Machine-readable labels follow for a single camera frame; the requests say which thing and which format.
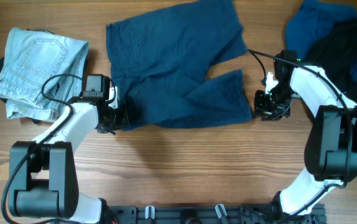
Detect blue garment in pile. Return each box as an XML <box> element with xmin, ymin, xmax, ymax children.
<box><xmin>285</xmin><ymin>0</ymin><xmax>357</xmax><ymax>83</ymax></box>

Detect black garment in pile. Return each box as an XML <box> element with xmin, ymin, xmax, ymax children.
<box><xmin>305</xmin><ymin>19</ymin><xmax>357</xmax><ymax>103</ymax></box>

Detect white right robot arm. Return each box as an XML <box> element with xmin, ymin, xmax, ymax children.
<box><xmin>254</xmin><ymin>50</ymin><xmax>357</xmax><ymax>222</ymax></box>

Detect light blue denim jeans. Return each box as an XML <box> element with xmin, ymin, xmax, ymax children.
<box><xmin>0</xmin><ymin>28</ymin><xmax>89</xmax><ymax>122</ymax></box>

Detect dark blue shorts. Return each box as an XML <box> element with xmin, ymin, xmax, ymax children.
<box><xmin>106</xmin><ymin>0</ymin><xmax>252</xmax><ymax>130</ymax></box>

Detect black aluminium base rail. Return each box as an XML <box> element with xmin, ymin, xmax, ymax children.
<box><xmin>109</xmin><ymin>204</ymin><xmax>327</xmax><ymax>224</ymax></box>

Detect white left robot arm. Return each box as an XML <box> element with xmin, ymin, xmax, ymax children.
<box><xmin>1</xmin><ymin>74</ymin><xmax>128</xmax><ymax>223</ymax></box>

